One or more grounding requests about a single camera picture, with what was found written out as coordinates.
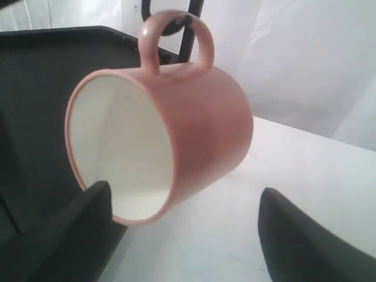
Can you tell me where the pink ceramic mug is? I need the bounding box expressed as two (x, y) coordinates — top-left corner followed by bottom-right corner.
(65, 10), (253, 226)

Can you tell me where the black metal shelf rack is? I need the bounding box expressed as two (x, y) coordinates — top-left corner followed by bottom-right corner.
(0, 0), (205, 282)

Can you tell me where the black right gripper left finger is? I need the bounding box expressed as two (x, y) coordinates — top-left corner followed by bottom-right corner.
(25, 181), (112, 281)

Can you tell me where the white backdrop curtain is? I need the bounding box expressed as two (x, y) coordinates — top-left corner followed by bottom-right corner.
(0, 0), (376, 153)

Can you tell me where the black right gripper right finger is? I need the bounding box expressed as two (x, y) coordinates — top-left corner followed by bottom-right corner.
(258, 188), (375, 281)

